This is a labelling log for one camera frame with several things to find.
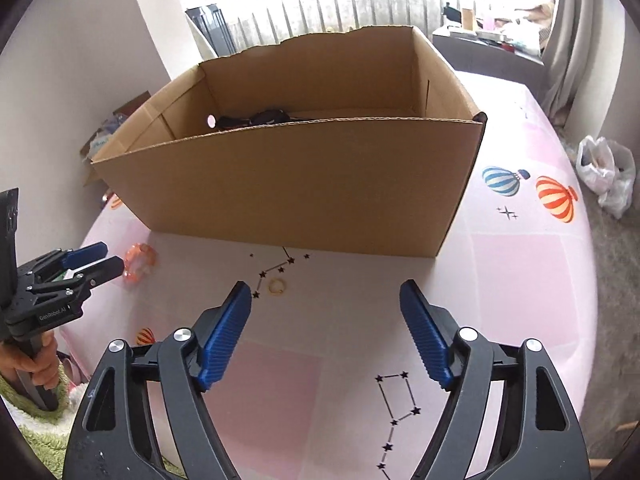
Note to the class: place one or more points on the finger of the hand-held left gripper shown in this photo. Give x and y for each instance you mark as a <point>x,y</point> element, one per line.
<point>85,255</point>
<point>105,269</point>

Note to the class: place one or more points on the large brown cardboard box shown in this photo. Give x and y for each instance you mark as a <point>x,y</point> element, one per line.
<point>300,185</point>

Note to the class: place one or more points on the printed cardboard carton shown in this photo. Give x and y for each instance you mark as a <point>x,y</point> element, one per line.
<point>131,105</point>

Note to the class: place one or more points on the grey cluttered desk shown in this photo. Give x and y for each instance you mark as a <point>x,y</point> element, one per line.
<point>480,57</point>

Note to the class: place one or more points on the white fluffy blanket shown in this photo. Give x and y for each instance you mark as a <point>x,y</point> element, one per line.
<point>35,417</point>

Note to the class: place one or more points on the grey curtain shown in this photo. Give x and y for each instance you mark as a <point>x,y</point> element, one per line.
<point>575,35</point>

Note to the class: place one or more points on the small tan box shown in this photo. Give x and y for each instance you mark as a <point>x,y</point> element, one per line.
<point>468,18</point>

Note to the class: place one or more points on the white plastic bag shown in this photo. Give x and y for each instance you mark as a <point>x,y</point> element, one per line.
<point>600,165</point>

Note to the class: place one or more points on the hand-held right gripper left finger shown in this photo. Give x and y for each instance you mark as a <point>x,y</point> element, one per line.
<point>225,340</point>

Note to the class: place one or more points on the purple kids smartwatch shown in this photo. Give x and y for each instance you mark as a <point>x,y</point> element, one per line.
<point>265,116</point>

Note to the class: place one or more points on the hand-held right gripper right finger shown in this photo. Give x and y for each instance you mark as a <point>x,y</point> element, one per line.
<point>425,335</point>

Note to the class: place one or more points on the person's left hand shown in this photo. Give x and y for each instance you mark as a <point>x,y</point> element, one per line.
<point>47,365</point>

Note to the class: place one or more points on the pink balloon-print tablecloth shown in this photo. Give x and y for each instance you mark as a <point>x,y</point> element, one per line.
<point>525,270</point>

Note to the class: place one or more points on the green shaggy blanket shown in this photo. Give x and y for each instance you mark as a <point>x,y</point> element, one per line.
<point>35,450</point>

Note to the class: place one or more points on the metal balcony railing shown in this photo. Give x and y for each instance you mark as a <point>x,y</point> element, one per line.
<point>325,15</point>

